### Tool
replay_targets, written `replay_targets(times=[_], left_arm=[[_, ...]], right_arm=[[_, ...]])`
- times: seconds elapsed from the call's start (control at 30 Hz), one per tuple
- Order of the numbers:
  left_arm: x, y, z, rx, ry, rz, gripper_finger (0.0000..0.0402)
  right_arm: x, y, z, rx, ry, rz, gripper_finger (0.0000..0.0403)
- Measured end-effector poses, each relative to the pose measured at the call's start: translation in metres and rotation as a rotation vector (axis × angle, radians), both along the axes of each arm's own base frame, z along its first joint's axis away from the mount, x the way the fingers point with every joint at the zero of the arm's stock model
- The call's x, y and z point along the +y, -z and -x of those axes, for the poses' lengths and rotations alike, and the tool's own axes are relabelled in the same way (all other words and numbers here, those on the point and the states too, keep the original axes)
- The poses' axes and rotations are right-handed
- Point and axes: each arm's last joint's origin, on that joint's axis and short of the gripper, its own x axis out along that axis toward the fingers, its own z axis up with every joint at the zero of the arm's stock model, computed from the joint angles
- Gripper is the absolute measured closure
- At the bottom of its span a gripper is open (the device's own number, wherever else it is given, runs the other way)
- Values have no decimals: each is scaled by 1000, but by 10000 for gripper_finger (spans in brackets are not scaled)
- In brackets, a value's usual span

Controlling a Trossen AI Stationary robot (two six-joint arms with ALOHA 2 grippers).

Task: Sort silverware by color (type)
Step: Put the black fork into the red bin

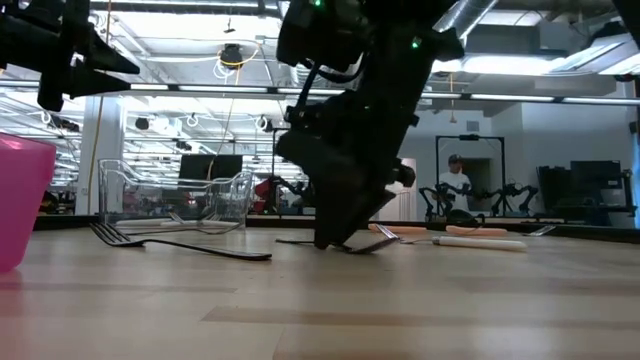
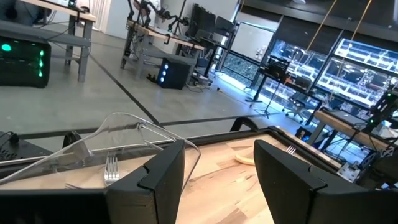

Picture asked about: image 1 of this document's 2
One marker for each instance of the upright side panel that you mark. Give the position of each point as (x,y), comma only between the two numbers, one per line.
(636,175)

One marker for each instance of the clear plastic bin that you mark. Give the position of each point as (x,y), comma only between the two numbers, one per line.
(125,200)

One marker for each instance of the white pillar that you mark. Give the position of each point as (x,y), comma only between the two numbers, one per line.
(112,140)

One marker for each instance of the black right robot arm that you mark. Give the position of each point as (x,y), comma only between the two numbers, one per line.
(400,65)

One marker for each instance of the long dark metal fork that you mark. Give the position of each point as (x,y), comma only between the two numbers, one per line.
(117,239)

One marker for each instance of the ceiling light panel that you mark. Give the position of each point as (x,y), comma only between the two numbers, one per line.
(500,65)

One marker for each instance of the black desk workstation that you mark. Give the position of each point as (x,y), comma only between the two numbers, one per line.
(595,175)

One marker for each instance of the person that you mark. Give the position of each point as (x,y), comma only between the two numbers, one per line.
(455,182)

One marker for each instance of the silver ceiling duct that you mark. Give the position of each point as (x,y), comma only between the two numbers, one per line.
(465,15)

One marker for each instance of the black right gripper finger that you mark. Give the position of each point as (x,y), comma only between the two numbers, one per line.
(365,210)
(330,220)

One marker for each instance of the white door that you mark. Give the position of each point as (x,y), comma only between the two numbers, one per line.
(407,205)

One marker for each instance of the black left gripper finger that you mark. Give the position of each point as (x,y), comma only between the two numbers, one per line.
(107,52)
(95,80)

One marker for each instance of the pink plastic bin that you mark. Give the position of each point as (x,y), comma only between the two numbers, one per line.
(25,200)

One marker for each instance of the black monitor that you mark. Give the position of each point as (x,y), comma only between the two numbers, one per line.
(200,167)

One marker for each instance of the black frame stand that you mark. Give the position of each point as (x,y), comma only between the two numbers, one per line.
(470,136)
(273,165)

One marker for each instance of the red background object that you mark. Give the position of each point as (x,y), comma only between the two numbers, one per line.
(261,192)

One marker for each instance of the black background robot arm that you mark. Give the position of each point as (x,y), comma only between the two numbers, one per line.
(430,192)
(510,192)
(295,187)

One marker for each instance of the black overhead camera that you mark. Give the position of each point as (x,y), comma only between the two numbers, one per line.
(231,55)

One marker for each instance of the horizontal light bar rail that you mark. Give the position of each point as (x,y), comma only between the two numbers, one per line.
(150,86)

